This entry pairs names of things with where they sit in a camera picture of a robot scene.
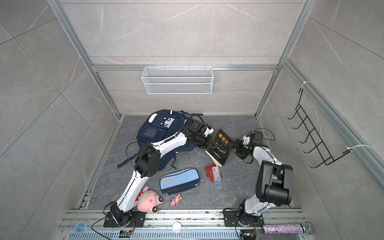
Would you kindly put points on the black book gold title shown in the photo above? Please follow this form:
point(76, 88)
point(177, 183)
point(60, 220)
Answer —
point(222, 146)

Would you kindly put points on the white round cap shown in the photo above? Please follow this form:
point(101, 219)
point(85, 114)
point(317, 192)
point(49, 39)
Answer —
point(177, 227)

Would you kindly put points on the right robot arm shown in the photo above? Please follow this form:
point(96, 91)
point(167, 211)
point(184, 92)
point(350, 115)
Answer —
point(274, 186)

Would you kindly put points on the red card box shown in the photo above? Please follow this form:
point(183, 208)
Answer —
point(209, 174)

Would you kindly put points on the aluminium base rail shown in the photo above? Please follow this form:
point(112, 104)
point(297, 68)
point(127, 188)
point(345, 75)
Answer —
point(183, 224)

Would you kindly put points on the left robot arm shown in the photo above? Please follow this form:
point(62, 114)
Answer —
point(146, 164)

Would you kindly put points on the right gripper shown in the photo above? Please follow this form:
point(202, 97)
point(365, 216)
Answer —
point(237, 145)

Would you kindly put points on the blue pencil case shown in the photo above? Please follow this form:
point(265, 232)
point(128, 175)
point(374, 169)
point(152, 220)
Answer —
point(180, 181)

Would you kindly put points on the pink pig plush toy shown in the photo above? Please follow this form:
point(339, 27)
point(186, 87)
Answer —
point(148, 201)

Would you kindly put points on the glitter purple tube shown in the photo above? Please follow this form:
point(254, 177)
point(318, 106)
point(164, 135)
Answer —
point(296, 228)

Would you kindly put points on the black wire hook rack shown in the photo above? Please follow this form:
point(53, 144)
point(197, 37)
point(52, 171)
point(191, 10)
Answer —
point(315, 137)

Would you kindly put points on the small pink toy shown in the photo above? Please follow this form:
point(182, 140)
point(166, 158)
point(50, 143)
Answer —
point(175, 201)

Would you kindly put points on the white wire mesh basket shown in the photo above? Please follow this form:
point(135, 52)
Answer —
point(178, 80)

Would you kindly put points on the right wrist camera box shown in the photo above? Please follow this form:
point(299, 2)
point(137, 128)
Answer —
point(246, 140)

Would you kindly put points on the navy blue student backpack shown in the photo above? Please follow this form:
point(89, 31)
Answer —
point(163, 124)

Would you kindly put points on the blue tape roll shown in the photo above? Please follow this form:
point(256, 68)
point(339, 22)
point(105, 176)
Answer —
point(80, 227)

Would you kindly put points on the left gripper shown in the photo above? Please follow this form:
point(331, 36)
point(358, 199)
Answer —
point(209, 143)

